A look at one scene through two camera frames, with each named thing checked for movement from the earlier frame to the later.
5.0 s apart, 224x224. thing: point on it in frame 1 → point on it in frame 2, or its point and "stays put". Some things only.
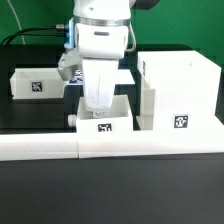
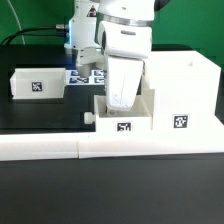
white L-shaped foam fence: x=18 y=146 stays put
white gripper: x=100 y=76 → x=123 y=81
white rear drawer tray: x=36 y=83 stays put
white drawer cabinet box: x=180 y=90 stays put
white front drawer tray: x=115 y=121 → x=137 y=120
